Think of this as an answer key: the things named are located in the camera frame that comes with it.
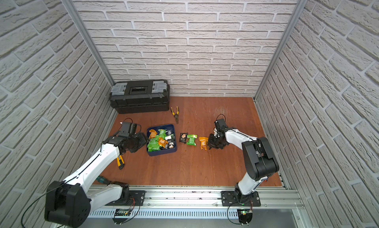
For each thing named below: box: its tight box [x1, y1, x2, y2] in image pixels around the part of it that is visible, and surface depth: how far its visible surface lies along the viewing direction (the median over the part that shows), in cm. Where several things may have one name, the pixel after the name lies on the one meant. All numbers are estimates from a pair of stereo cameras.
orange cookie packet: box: [198, 136, 209, 151], surface depth 94 cm
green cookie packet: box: [186, 134, 198, 147], surface depth 96 cm
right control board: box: [236, 208, 253, 227], surface depth 72 cm
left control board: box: [112, 208, 133, 226], surface depth 72 cm
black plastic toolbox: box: [109, 79, 170, 114], surface depth 102 cm
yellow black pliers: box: [170, 106, 180, 124], surface depth 109 cm
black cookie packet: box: [179, 132, 189, 144], surface depth 97 cm
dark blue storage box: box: [146, 123, 178, 157], surface depth 92 cm
